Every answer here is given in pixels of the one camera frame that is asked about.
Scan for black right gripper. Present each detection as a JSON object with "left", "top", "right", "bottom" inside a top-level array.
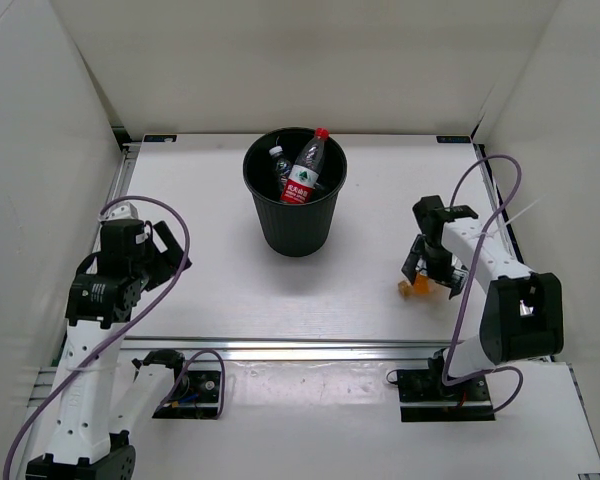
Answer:
[{"left": 402, "top": 234, "right": 470, "bottom": 298}]

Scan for orange juice bottle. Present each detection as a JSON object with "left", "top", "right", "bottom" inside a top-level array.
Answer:
[{"left": 397, "top": 273, "right": 442, "bottom": 298}]

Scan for blue label clear bottle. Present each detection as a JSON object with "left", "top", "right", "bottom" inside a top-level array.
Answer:
[{"left": 269, "top": 145, "right": 293, "bottom": 194}]

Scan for red label clear bottle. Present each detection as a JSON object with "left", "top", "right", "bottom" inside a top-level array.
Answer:
[{"left": 280, "top": 128, "right": 330, "bottom": 205}]

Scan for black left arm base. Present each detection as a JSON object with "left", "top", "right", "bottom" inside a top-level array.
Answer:
[{"left": 152, "top": 365, "right": 226, "bottom": 420}]

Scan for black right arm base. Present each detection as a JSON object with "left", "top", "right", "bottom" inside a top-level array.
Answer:
[{"left": 386, "top": 369, "right": 495, "bottom": 423}]

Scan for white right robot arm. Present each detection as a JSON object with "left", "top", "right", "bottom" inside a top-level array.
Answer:
[{"left": 402, "top": 196, "right": 564, "bottom": 400}]

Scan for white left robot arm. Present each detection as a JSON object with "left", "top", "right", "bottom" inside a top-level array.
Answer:
[{"left": 26, "top": 219, "right": 191, "bottom": 479}]

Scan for black ribbed plastic bin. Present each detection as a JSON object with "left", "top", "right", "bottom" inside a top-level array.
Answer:
[{"left": 242, "top": 127, "right": 347, "bottom": 257}]

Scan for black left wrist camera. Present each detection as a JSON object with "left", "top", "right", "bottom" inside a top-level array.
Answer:
[{"left": 100, "top": 200, "right": 150, "bottom": 263}]

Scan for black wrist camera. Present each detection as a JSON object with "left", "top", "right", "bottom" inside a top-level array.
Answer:
[
  {"left": 100, "top": 200, "right": 150, "bottom": 263},
  {"left": 412, "top": 195, "right": 446, "bottom": 238}
]

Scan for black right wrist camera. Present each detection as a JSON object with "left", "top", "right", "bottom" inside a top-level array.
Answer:
[{"left": 412, "top": 195, "right": 446, "bottom": 238}]

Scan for white cable tie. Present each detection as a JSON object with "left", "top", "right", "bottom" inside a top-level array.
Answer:
[{"left": 474, "top": 195, "right": 549, "bottom": 241}]

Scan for aluminium table rail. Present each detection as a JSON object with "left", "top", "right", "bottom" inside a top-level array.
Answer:
[{"left": 122, "top": 336, "right": 447, "bottom": 362}]

